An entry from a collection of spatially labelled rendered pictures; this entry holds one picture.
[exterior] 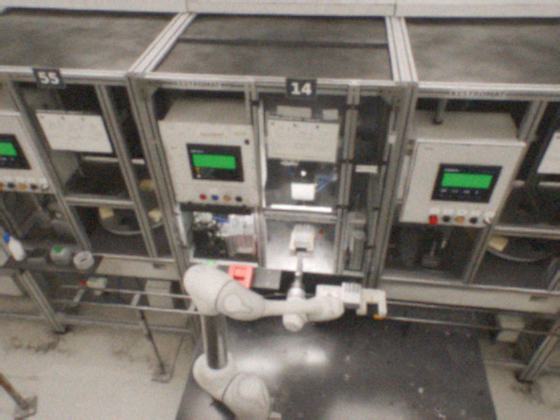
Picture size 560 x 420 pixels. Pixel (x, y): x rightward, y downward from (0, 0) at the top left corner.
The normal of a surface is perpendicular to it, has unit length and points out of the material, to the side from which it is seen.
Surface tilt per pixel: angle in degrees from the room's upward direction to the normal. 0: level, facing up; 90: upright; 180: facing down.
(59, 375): 0
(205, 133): 90
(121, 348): 0
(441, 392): 0
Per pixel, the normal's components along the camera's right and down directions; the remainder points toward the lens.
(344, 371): -0.02, -0.75
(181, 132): -0.13, 0.66
